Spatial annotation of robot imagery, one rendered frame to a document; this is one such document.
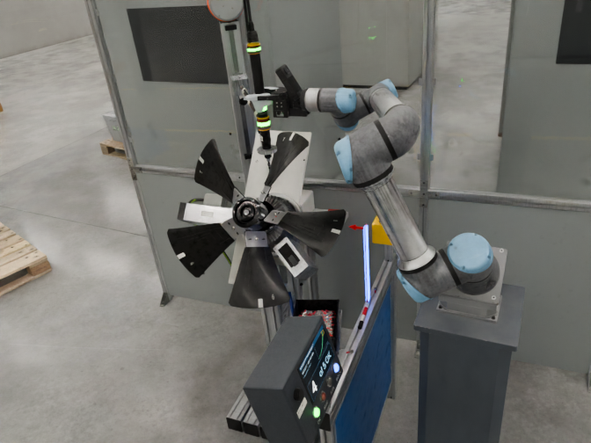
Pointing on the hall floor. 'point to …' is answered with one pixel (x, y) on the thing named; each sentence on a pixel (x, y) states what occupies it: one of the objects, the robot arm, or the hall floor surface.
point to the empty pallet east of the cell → (19, 259)
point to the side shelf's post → (312, 276)
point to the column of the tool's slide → (237, 96)
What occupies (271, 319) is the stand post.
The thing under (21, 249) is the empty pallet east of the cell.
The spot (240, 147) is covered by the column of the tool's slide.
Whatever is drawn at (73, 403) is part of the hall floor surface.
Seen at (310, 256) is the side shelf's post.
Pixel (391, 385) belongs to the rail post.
